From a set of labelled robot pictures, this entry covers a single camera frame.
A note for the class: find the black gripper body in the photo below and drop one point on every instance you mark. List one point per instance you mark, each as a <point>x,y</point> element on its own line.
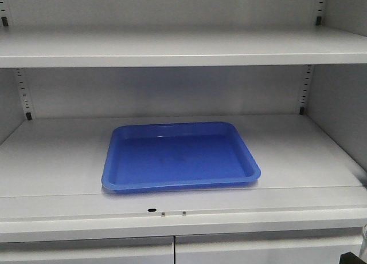
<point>350,258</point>

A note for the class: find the clear glass beaker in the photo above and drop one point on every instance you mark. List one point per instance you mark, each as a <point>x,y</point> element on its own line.
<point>363,248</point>

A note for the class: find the right cabinet door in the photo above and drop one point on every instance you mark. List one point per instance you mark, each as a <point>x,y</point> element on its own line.
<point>275,247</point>

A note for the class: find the cabinet door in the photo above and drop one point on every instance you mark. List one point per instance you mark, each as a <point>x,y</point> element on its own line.
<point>275,247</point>
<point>117,250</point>

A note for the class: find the left cabinet door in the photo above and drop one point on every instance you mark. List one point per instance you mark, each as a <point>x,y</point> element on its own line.
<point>117,250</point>

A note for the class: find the upper grey cabinet shelf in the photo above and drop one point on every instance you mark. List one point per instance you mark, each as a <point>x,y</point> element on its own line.
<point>107,47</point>

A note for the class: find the blue plastic tray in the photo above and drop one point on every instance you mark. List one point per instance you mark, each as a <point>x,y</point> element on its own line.
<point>177,156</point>

